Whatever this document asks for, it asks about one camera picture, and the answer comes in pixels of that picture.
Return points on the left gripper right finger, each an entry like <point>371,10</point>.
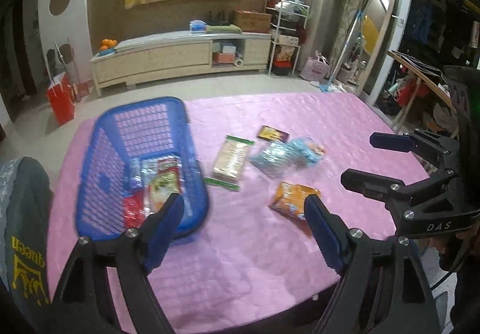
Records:
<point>382,287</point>

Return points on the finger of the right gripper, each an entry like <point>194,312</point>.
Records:
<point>375,183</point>
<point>405,142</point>

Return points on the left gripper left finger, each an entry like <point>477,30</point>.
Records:
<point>83,301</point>

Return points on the light blue pastry packet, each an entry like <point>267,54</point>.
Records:
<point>307,151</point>

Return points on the orange biscuit bar pack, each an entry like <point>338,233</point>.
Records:
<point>289,199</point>

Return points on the clear pack blue tray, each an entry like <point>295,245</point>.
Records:
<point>274,159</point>

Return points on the red spicy snack pouch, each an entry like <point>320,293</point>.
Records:
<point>161,178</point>

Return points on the blue plastic basket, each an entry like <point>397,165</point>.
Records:
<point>128,145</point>

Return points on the red cracker pack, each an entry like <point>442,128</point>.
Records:
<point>134,214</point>

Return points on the purple wafer pack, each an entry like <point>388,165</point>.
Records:
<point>135,174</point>

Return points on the arched standing mirror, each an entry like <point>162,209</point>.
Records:
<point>362,47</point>

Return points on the grey queen print sleeve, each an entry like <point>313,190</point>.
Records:
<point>25,206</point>

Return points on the pink shopping bag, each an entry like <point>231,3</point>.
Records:
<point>315,68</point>

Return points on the pink quilted table cover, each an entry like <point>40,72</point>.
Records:
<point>248,262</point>

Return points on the purple yellow snack packet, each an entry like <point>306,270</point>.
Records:
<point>270,134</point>

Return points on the white metal shelf rack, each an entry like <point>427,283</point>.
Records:
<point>288,31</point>

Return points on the green-ended cracker pack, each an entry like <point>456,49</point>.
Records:
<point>229,163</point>

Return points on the red paper bag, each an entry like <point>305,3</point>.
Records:
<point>61,98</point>

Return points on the cardboard box on cabinet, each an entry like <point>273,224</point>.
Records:
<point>252,22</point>

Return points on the green folded cloth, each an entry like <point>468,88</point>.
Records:
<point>222,29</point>

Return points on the blue tissue pack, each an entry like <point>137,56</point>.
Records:
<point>198,27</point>

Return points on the oranges on blue plate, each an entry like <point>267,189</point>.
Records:
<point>107,47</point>

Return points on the cream tv cabinet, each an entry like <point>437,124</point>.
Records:
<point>179,54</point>

